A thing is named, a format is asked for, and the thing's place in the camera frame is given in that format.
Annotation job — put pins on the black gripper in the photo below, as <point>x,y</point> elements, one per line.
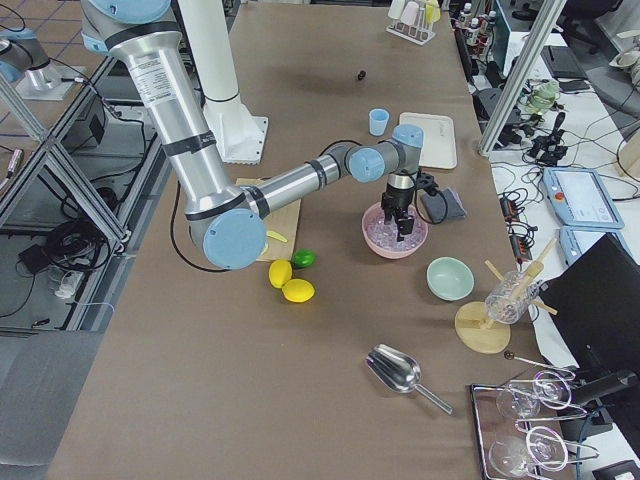
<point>398,196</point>

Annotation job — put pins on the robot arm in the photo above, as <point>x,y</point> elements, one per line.
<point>226,220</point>

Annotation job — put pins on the pink bowl of ice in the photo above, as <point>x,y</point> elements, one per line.
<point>382,238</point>

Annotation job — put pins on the light blue plastic cup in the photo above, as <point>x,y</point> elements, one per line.
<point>378,121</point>

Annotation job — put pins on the wooden cup tree stand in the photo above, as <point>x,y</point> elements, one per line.
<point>485,326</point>

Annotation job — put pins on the metal ice scoop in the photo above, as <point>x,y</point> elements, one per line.
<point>401,373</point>

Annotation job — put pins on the pink plastic cup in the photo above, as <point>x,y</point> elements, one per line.
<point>410,13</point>

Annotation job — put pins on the yellow plastic cup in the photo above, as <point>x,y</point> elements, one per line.
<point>432,11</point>

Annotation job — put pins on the white plastic cup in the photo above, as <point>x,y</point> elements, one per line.
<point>395,9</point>

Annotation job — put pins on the grey folded cloth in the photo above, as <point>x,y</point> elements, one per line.
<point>443,206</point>

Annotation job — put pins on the mint green bowl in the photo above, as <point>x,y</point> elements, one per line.
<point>449,279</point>

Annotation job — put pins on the cream rabbit serving tray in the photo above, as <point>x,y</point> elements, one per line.
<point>439,144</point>

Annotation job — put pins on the green lime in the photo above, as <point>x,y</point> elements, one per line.
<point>303,258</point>

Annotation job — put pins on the wooden cutting board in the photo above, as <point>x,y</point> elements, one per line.
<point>285,221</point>

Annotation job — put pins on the yellow lemon near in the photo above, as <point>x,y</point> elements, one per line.
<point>298,290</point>

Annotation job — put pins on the yellow lemon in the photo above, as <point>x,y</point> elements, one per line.
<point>280,272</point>
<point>298,290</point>

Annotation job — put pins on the yellow plastic knife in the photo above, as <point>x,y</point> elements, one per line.
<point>274,235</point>

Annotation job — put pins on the yellow lemon far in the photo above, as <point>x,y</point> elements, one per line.
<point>280,272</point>

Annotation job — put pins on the clear glass mug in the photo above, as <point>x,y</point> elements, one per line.
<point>509,300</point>

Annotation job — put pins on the teach pendant lower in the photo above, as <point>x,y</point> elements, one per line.
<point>575,241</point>

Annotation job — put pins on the teach pendant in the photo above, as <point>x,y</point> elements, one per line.
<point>575,241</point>
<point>579,198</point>

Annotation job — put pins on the teach pendant upper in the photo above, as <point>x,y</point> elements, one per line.
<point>579,198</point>

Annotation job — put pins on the wine glass rack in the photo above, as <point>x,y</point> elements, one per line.
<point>517,426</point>

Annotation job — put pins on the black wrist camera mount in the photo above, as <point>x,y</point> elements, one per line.
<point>427,183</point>

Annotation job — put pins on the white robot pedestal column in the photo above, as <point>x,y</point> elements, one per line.
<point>240,135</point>

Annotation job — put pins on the white wire cup rack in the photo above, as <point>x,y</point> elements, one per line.
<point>420,34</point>

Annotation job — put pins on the aluminium frame post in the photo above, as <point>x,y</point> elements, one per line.
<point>541,28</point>

